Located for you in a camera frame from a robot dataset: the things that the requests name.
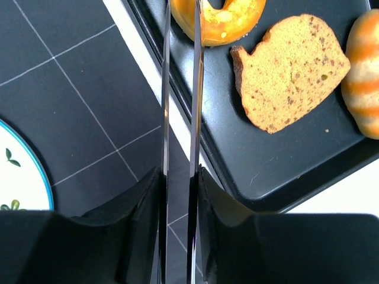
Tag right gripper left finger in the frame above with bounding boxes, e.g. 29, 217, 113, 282
1, 167, 160, 283

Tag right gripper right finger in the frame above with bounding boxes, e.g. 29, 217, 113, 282
198, 168, 378, 283

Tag metal tongs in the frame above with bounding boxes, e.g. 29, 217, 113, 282
157, 1, 204, 283

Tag glazed donut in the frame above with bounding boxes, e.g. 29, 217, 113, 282
171, 0, 266, 46

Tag striped bread roll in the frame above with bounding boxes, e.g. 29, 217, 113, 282
341, 9, 378, 140

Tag brown bread slice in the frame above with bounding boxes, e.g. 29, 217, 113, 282
230, 14, 351, 134

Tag white strawberry plate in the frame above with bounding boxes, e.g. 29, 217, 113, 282
0, 121, 54, 211

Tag black grid placemat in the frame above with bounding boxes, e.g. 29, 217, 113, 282
0, 0, 205, 284

